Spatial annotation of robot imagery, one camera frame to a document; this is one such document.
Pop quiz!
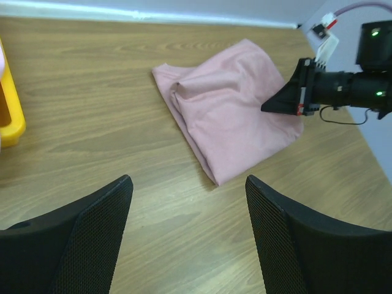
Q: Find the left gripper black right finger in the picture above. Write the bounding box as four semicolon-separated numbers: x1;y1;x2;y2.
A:
245;175;391;293

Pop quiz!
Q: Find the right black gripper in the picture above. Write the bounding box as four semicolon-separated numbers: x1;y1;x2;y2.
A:
261;58;391;116

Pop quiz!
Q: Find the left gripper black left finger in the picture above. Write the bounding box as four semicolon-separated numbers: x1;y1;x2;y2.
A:
1;175;134;293

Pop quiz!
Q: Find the dusty pink mario t-shirt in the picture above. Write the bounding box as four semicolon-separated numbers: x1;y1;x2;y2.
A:
152;39;304;185

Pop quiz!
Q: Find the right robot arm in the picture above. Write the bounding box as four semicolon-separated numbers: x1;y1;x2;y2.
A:
261;21;391;119

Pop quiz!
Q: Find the yellow plastic bin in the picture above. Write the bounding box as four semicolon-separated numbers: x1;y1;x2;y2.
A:
1;43;26;149

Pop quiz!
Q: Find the light pink t-shirt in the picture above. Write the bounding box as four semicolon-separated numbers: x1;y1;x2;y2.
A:
0;44;6;78

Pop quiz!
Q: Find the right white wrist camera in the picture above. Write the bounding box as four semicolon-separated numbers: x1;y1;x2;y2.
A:
307;12;339;67

